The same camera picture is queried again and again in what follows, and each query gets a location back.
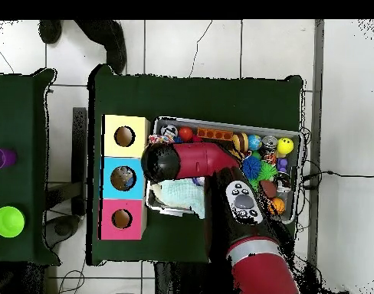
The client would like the mint green cloth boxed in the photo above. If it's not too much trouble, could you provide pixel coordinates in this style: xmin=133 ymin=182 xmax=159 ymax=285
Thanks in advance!
xmin=159 ymin=179 xmax=208 ymax=220

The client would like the small colourful fabric toy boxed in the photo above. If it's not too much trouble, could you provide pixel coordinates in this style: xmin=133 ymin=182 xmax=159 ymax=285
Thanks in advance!
xmin=148 ymin=134 xmax=176 ymax=146

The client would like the wooden box with three holes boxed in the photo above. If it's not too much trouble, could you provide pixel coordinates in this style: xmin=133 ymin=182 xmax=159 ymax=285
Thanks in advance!
xmin=100 ymin=113 xmax=151 ymax=241

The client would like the clear mesh bin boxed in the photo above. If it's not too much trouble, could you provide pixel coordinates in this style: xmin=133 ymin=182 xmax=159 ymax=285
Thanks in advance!
xmin=146 ymin=116 xmax=303 ymax=226

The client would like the small red ball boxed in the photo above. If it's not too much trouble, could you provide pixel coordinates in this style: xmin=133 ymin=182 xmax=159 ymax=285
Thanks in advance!
xmin=178 ymin=126 xmax=195 ymax=142

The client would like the small soccer ball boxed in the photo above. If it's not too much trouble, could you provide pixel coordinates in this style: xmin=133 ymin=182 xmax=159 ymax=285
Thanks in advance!
xmin=160 ymin=123 xmax=179 ymax=139

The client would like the orange plastic toy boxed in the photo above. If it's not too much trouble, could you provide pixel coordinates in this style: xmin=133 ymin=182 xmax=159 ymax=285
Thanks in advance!
xmin=196 ymin=126 xmax=234 ymax=141

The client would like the brown burger toy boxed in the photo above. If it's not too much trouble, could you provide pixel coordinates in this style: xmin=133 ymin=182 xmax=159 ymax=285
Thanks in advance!
xmin=231 ymin=131 xmax=250 ymax=154

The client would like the large blue spiky ball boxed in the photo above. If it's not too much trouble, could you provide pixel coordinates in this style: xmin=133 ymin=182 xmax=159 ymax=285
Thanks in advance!
xmin=241 ymin=154 xmax=264 ymax=180

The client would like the small globe ball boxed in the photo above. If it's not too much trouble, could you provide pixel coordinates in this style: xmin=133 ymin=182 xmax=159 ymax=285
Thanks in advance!
xmin=247 ymin=134 xmax=264 ymax=152

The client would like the yellow smiley ball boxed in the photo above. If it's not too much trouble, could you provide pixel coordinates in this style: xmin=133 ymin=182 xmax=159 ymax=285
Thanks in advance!
xmin=276 ymin=136 xmax=295 ymax=156

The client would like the small orange basketball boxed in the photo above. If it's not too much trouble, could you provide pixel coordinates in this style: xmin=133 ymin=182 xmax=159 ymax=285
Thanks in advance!
xmin=269 ymin=197 xmax=287 ymax=216

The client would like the person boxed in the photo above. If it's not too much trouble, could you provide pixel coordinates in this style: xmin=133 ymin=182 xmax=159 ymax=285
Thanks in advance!
xmin=38 ymin=19 xmax=128 ymax=75

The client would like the purple cup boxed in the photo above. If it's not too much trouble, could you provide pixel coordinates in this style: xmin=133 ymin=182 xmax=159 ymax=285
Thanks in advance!
xmin=0 ymin=146 xmax=18 ymax=172

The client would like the black cable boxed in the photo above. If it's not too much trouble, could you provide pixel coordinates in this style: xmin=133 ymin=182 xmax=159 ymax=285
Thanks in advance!
xmin=300 ymin=168 xmax=374 ymax=185

